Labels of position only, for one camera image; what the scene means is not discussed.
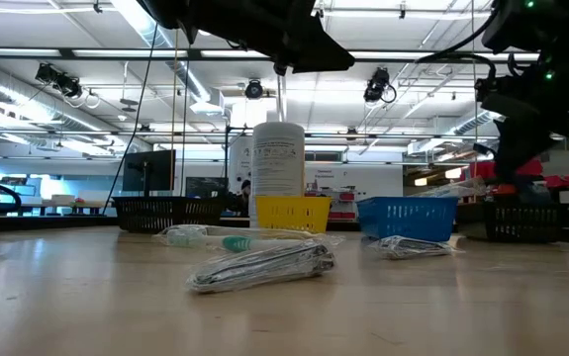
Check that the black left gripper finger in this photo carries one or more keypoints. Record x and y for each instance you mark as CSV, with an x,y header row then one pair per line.
x,y
323,54

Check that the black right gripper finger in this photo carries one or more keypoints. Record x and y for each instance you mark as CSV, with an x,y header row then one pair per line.
x,y
516,153

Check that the silver nail clipper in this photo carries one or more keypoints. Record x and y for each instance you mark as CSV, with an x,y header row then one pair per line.
x,y
264,267
412,247

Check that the green toothbrush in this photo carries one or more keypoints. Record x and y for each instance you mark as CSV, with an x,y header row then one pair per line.
x,y
237,243

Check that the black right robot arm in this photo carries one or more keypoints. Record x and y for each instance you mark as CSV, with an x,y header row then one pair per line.
x,y
561,39

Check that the row of red storage bins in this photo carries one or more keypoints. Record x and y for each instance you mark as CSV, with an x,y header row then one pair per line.
x,y
482,170

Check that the red storage bin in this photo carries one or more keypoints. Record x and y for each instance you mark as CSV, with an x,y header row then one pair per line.
x,y
558,181

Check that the black slotted plastic basket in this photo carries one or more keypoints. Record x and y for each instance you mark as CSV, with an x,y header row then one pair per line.
x,y
165,212
526,222

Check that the white wipes canister yellow label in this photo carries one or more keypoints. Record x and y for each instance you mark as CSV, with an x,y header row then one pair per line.
x,y
278,163

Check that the blue slotted plastic basket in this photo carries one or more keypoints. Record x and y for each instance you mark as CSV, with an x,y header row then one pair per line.
x,y
403,217

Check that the small red box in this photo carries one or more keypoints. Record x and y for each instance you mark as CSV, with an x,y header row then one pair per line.
x,y
347,196
343,215

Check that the person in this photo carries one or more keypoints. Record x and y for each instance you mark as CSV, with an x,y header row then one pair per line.
x,y
246,190

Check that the yellow slotted plastic basket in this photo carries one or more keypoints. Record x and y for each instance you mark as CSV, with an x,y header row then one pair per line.
x,y
291,212

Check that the dark monitor screen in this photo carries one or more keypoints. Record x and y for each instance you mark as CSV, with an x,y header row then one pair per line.
x,y
205,187

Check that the black computer monitor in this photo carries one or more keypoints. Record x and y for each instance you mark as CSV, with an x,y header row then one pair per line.
x,y
155,170

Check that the black metal rig frame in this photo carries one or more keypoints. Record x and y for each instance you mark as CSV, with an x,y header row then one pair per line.
x,y
195,54

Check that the black ceiling-mounted camera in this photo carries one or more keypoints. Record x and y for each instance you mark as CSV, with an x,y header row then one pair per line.
x,y
254,90
377,84

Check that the black camera cluster on mount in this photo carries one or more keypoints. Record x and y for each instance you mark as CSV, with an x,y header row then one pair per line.
x,y
59,81

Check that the silver ventilation duct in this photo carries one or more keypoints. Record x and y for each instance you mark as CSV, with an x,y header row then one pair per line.
x,y
17,101

